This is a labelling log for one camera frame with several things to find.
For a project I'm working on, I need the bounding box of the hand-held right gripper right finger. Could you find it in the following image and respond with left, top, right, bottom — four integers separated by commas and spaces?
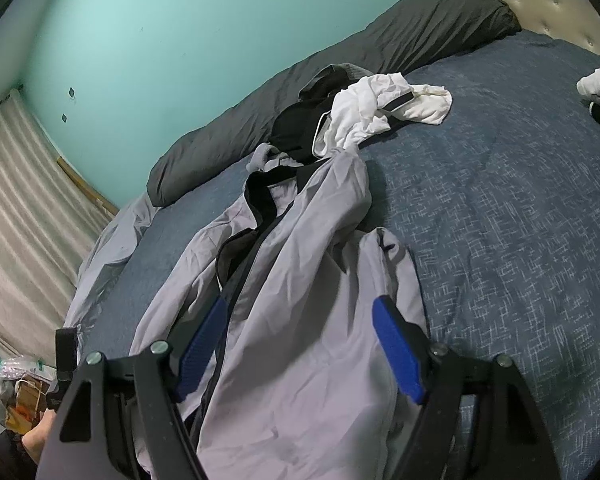
372, 296, 553, 480

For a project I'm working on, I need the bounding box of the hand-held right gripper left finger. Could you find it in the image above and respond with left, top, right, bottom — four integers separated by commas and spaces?
37, 296, 229, 480

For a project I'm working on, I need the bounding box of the grey jacket with black trim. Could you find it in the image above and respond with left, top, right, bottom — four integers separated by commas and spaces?
129, 142, 431, 480

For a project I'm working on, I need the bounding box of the person's left hand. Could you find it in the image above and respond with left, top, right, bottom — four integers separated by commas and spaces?
22, 410, 56, 476

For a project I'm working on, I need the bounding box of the cluttered packets pile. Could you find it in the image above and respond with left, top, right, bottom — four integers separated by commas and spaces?
0, 355, 56, 436

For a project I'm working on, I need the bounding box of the light grey bedsheet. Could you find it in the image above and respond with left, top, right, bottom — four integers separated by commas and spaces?
62, 192, 161, 341

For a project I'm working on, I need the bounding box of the beige striped curtain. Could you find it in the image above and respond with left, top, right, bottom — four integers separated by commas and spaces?
0, 87, 116, 366

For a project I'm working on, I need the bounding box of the blue patterned bed blanket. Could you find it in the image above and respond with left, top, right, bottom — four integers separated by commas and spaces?
62, 27, 600, 480

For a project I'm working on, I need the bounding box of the white crumpled garment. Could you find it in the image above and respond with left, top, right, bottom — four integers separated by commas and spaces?
312, 74, 453, 158

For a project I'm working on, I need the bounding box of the cream tufted headboard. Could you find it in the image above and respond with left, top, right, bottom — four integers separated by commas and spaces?
437, 0, 600, 61

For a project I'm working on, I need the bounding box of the wooden rail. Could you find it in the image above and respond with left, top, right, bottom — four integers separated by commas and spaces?
56, 156, 121, 216

